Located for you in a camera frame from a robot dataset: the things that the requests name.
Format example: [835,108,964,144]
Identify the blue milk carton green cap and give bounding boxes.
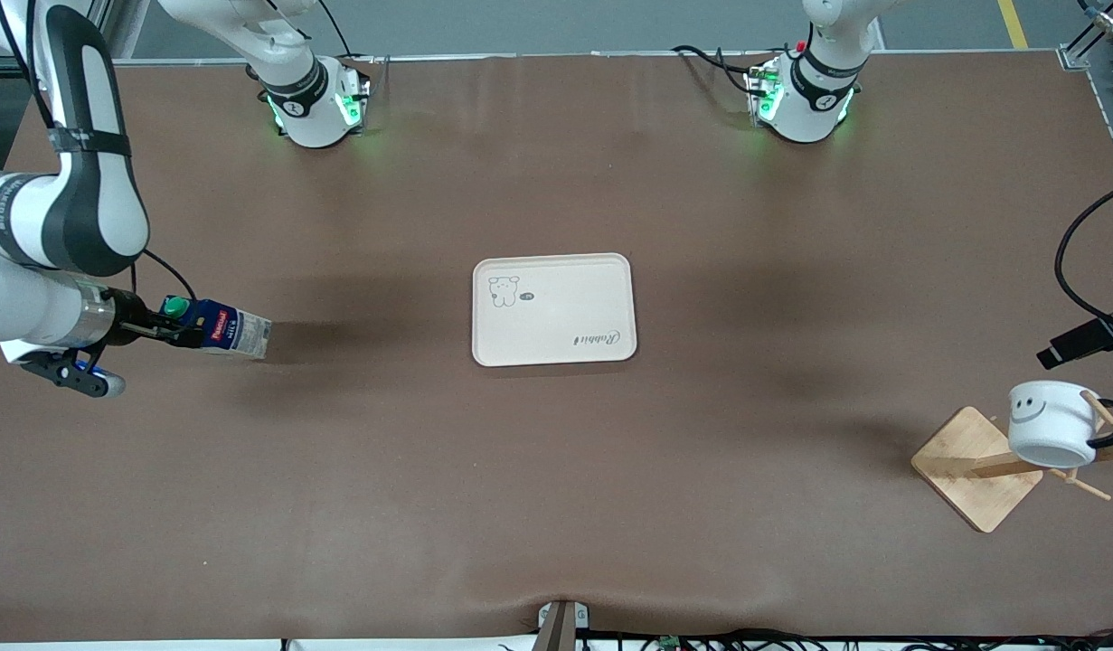
[161,296,273,361]

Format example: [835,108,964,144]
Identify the white smiley cup black handle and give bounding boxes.
[1007,381,1113,469]

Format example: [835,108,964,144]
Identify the wooden cup rack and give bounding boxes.
[910,396,1113,534]

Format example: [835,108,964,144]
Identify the brown table mat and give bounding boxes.
[0,51,1113,645]

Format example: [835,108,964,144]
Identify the beige plastic tray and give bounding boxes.
[471,252,638,368]

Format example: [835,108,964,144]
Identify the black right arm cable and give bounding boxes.
[0,0,197,301]

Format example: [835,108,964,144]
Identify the aluminium frame profile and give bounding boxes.
[95,0,155,64]
[1058,0,1113,182]

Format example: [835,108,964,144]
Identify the black right base cable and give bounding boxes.
[316,0,391,96]

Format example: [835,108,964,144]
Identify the black base cable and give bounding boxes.
[316,0,391,96]
[672,45,767,93]

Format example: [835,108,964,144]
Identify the black left base cable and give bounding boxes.
[672,45,767,93]

